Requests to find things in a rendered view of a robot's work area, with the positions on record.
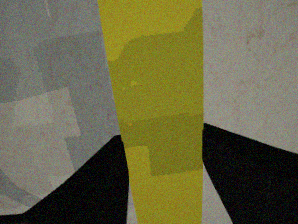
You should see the yellow bar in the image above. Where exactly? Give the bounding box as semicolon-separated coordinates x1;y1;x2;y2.
97;0;204;224

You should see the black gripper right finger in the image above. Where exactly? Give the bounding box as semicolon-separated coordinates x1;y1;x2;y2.
202;123;298;224

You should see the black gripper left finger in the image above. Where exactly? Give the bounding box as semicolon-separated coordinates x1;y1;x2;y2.
0;135;129;224

